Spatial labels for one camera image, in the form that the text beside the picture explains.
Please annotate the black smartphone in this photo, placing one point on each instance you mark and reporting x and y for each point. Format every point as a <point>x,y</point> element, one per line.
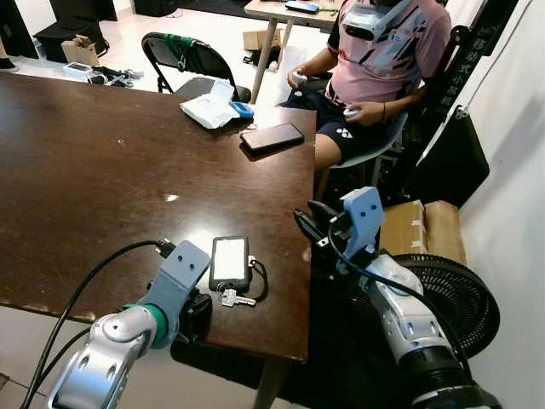
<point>272,138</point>

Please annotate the black flat bag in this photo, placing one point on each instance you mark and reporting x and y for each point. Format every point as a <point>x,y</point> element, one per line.
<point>456,162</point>

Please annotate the person in pink shirt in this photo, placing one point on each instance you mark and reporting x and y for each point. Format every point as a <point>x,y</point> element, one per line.
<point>383,68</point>

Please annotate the small cardboard box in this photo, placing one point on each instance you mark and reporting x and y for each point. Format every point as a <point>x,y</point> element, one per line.
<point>255,40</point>

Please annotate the white tissue pack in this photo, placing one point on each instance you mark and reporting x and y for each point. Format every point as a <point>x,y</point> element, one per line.
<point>207,111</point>

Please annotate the black banner with white characters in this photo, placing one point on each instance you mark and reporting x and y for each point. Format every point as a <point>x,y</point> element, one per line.
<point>485,34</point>

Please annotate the white device with screen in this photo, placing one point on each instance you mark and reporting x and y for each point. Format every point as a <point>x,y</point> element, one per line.
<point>79,70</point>

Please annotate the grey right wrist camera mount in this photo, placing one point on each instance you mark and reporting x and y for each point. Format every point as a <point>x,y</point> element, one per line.
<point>364,213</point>

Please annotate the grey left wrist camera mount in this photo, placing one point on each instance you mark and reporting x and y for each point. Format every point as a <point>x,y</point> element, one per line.
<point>174,273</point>

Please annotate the open cardboard box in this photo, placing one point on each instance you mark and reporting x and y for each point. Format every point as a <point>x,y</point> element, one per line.
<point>81,53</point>

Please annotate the black floor fan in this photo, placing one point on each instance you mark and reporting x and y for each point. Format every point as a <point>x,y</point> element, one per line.
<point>464,298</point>

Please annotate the white VR headset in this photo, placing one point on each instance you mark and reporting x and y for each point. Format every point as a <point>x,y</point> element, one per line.
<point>370,21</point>

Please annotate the brown wooden table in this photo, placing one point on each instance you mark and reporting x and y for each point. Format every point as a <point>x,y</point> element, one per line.
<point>102,170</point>

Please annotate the black cabinet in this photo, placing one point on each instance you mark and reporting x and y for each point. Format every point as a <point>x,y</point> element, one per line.
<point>77,17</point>

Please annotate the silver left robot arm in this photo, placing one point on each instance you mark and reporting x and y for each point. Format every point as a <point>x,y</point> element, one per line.
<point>102,358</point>

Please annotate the black folding chair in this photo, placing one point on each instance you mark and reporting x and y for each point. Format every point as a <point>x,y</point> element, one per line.
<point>183,53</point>

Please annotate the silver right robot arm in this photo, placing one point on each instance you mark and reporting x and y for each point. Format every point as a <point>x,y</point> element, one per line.
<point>409,319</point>

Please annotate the light wooden table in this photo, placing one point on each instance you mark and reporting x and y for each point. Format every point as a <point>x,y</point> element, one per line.
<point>281,10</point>

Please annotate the teal case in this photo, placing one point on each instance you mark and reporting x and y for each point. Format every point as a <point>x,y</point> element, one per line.
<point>302,6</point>

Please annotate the taped cardboard box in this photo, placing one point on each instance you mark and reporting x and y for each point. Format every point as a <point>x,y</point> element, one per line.
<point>426,230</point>

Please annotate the small blue box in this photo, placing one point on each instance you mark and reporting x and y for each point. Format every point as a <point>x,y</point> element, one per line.
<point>243,111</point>

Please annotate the white handheld controller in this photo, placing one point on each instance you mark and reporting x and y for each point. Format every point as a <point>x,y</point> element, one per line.
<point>352,112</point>
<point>301,80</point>

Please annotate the grey plastic chair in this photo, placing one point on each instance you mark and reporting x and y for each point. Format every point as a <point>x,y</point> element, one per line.
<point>387,136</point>

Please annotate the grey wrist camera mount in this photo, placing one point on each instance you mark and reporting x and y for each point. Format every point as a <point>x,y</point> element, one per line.
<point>364,213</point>
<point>174,273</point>

